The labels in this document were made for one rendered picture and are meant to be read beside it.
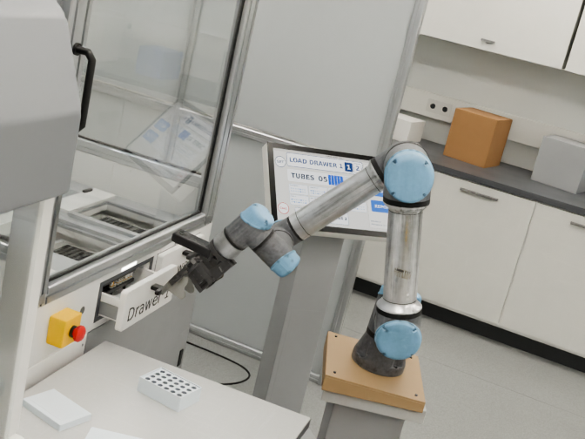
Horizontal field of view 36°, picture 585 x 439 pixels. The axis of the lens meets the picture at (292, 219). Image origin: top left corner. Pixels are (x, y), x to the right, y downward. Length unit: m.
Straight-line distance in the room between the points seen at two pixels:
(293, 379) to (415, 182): 1.41
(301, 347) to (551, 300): 2.14
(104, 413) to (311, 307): 1.34
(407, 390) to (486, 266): 2.76
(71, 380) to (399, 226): 0.86
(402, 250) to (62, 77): 1.07
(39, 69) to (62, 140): 0.12
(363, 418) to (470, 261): 2.76
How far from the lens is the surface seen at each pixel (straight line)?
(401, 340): 2.27
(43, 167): 1.41
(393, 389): 2.41
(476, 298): 5.19
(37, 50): 1.39
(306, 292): 3.21
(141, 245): 2.44
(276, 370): 3.32
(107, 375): 2.23
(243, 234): 2.22
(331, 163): 3.13
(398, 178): 2.13
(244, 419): 2.16
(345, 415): 2.48
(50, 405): 2.05
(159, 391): 2.14
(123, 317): 2.30
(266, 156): 3.04
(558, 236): 5.04
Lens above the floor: 1.80
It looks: 16 degrees down
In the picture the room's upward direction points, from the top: 13 degrees clockwise
